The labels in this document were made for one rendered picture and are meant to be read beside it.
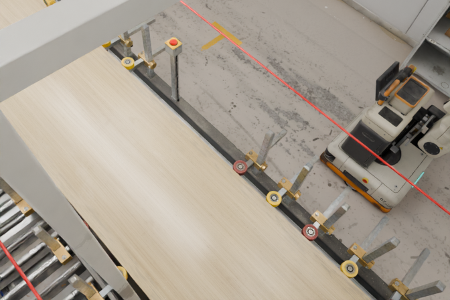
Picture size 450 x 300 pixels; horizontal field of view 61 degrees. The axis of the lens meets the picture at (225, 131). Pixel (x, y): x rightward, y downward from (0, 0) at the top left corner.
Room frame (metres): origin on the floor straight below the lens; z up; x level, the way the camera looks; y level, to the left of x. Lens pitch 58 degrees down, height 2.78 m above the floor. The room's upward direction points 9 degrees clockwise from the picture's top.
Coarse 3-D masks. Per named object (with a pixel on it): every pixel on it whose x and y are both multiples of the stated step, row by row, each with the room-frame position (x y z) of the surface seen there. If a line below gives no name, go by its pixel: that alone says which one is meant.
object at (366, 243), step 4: (384, 216) 0.83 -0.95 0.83; (380, 220) 0.81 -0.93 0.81; (384, 220) 0.80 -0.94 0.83; (388, 220) 0.81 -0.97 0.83; (380, 224) 0.78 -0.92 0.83; (384, 224) 0.78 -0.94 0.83; (376, 228) 0.75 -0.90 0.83; (380, 228) 0.75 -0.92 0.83; (372, 232) 0.72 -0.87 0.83; (376, 232) 0.73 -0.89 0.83; (368, 236) 0.70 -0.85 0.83; (372, 236) 0.70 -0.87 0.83; (364, 240) 0.68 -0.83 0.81; (368, 240) 0.67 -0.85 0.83; (372, 240) 0.68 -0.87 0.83; (364, 244) 0.65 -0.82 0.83; (368, 244) 0.65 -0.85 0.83; (364, 248) 0.63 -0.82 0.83; (352, 256) 0.58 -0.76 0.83; (356, 256) 0.58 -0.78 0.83; (352, 260) 0.56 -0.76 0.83; (356, 260) 0.56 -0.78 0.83
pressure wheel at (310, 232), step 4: (308, 224) 0.68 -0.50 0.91; (304, 228) 0.66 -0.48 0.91; (308, 228) 0.66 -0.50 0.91; (312, 228) 0.66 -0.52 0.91; (316, 228) 0.67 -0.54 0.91; (304, 232) 0.63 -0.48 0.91; (308, 232) 0.64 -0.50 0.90; (312, 232) 0.64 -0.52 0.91; (316, 232) 0.65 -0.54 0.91; (308, 236) 0.62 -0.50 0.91; (312, 236) 0.62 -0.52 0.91; (316, 236) 0.62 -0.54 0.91; (312, 240) 0.61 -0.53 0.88
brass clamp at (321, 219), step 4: (316, 212) 0.79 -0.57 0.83; (312, 216) 0.76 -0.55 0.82; (316, 216) 0.76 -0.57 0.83; (320, 216) 0.77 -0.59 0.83; (324, 216) 0.77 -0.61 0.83; (312, 220) 0.75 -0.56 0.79; (316, 220) 0.74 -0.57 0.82; (320, 220) 0.74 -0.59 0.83; (324, 220) 0.75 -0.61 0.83; (320, 224) 0.72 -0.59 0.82; (324, 228) 0.71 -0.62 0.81; (332, 228) 0.71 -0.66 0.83; (328, 232) 0.69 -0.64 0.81
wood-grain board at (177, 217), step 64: (0, 0) 1.90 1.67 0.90; (64, 128) 1.01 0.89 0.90; (128, 128) 1.07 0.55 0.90; (64, 192) 0.64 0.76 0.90; (128, 192) 0.70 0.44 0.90; (192, 192) 0.75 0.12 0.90; (256, 192) 0.81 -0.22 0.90; (128, 256) 0.38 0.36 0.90; (192, 256) 0.43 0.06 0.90; (256, 256) 0.48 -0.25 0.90; (320, 256) 0.53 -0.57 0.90
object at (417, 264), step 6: (426, 252) 0.66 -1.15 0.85; (420, 258) 0.62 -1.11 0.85; (426, 258) 0.62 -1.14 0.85; (414, 264) 0.59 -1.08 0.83; (420, 264) 0.59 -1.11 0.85; (414, 270) 0.56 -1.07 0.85; (408, 276) 0.52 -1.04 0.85; (414, 276) 0.53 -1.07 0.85; (402, 282) 0.49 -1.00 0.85; (408, 282) 0.49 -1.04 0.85; (396, 294) 0.42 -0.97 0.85
